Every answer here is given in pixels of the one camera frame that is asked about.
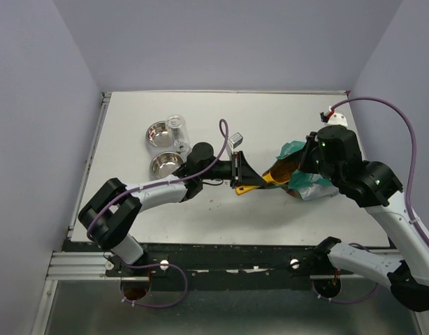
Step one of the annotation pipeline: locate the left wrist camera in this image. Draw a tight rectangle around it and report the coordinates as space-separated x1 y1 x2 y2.
226 132 243 159

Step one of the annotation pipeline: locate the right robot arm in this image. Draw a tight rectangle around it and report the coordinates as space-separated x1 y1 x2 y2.
299 125 429 312

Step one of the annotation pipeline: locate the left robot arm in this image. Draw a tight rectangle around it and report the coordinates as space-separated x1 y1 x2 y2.
78 142 266 276

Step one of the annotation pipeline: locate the yellow plastic scoop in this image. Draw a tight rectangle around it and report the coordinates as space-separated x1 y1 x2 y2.
235 160 290 195

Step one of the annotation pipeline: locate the green pet food bag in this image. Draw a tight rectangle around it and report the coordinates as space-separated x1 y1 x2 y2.
270 140 338 201

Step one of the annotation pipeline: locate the clear plastic water bottle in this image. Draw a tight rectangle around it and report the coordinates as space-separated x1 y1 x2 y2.
166 114 190 153

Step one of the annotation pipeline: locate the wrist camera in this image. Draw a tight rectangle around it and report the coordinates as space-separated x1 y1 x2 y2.
226 132 243 159
320 110 348 128

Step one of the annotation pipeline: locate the brown pet food kibble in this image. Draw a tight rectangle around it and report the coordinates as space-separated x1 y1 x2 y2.
270 160 298 184

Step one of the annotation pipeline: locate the aluminium frame profile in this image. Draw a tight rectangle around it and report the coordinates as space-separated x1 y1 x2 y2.
46 252 335 281

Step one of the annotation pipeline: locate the grey double bowl feeder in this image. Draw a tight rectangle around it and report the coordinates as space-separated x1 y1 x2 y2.
145 120 191 180

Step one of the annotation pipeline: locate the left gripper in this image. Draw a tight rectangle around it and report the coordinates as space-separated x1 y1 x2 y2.
199 149 267 189

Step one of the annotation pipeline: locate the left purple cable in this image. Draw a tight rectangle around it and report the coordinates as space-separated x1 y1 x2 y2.
87 119 236 308

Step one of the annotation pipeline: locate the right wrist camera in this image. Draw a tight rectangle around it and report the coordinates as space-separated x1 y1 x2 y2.
320 110 348 128

